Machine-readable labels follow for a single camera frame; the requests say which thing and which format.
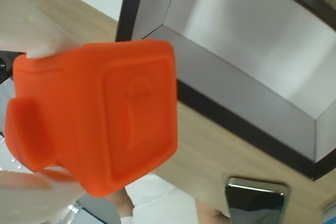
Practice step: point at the person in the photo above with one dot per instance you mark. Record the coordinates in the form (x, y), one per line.
(162, 203)

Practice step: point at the orange cube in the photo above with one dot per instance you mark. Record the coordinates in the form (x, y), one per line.
(92, 116)

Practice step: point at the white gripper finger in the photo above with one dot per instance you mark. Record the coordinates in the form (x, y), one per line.
(31, 32)
(29, 200)

